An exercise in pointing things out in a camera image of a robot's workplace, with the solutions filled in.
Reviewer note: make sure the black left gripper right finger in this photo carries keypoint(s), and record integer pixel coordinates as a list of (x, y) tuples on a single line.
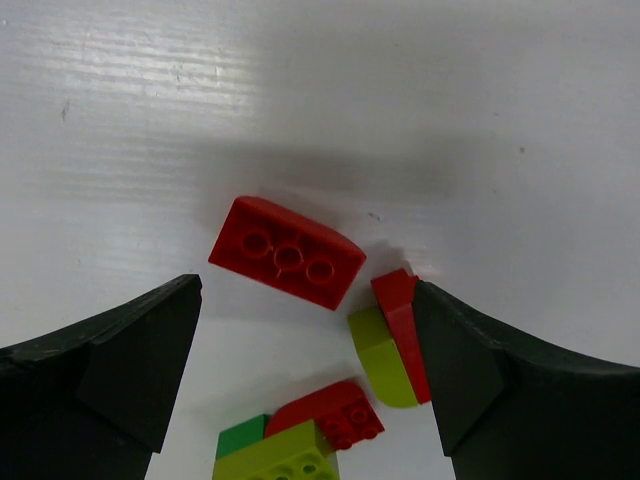
[(509, 405)]

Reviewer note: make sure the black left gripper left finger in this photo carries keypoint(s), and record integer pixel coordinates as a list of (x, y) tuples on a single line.
[(94, 400)]

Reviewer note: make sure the lime curved lego piece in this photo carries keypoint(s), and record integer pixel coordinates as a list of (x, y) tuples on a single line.
[(380, 358)]

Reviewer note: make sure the red curved lego piece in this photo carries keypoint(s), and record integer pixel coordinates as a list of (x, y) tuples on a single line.
[(394, 292)]

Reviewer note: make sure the red two-by-two lego brick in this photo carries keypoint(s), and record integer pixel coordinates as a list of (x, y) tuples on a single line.
[(341, 411)]

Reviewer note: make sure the lime two-by-four lego brick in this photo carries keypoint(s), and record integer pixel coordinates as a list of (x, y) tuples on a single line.
[(300, 452)]

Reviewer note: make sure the red two-by-four lego brick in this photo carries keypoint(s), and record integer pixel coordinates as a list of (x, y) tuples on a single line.
[(285, 250)]

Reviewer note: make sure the dark green lego brick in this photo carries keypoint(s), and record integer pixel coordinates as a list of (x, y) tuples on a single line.
[(241, 435)]

